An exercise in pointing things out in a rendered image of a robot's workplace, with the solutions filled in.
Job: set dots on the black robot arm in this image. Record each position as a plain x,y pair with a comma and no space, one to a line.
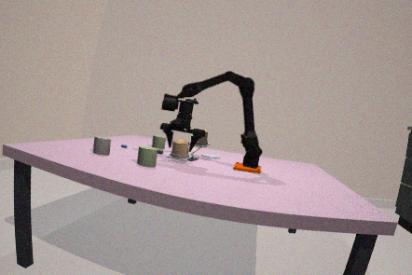
246,88

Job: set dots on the grey cylinder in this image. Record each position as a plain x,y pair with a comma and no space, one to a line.
102,145

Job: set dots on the green cylinder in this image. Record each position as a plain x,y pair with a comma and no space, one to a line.
147,156
158,142

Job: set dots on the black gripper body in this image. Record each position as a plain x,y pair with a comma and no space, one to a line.
195,132

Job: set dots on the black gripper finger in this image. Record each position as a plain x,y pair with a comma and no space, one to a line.
193,141
169,136

